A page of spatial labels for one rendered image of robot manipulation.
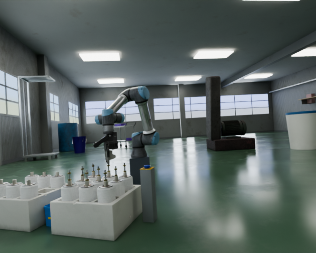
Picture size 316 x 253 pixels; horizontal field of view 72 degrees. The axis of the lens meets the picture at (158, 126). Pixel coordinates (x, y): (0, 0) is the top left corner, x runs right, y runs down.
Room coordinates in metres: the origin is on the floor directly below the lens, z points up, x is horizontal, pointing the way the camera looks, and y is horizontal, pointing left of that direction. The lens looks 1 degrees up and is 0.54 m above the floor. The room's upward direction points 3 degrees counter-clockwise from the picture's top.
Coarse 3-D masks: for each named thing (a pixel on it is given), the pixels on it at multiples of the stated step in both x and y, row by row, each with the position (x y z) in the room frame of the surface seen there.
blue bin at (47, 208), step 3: (48, 204) 1.35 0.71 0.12; (45, 207) 1.30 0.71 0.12; (48, 207) 1.30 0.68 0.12; (45, 210) 1.31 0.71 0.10; (48, 210) 1.30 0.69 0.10; (45, 213) 1.31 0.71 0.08; (48, 213) 1.30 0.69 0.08; (45, 216) 1.32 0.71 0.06; (48, 216) 1.31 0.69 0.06; (48, 219) 1.31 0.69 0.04; (48, 222) 1.31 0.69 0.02; (48, 225) 1.31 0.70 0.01
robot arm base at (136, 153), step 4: (132, 148) 2.00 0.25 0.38; (136, 148) 1.97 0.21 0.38; (140, 148) 1.97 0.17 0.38; (144, 148) 2.02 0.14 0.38; (132, 152) 1.99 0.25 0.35; (136, 152) 1.96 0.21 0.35; (140, 152) 1.96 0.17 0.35; (144, 152) 1.99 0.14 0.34; (132, 156) 1.97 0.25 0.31; (136, 156) 1.95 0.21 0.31; (140, 156) 1.95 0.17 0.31; (144, 156) 1.98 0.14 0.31
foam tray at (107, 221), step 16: (128, 192) 1.29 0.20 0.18; (64, 208) 1.17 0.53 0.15; (80, 208) 1.14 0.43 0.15; (96, 208) 1.11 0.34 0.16; (112, 208) 1.09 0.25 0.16; (128, 208) 1.26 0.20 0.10; (64, 224) 1.17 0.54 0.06; (80, 224) 1.14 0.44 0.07; (96, 224) 1.11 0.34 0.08; (112, 224) 1.08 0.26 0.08; (128, 224) 1.24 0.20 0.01; (112, 240) 1.09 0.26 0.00
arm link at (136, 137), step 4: (140, 132) 1.98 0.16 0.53; (132, 136) 1.99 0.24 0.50; (136, 136) 1.97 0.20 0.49; (140, 136) 1.96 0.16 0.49; (132, 140) 1.99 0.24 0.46; (136, 140) 1.97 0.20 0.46; (140, 140) 1.95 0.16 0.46; (132, 144) 2.00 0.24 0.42; (136, 144) 1.97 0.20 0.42; (140, 144) 1.97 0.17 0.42
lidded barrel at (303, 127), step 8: (288, 112) 4.21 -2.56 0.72; (296, 112) 4.05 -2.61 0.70; (304, 112) 3.98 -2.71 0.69; (312, 112) 3.96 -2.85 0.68; (288, 120) 4.24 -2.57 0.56; (296, 120) 4.07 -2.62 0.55; (304, 120) 4.00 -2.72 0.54; (312, 120) 3.97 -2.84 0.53; (288, 128) 4.28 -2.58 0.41; (296, 128) 4.09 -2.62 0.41; (304, 128) 4.01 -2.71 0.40; (312, 128) 3.98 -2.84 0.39; (296, 136) 4.11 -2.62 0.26; (304, 136) 4.02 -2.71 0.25; (312, 136) 3.99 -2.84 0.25; (296, 144) 4.13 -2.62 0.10; (304, 144) 4.03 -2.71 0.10; (312, 144) 3.99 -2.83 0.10
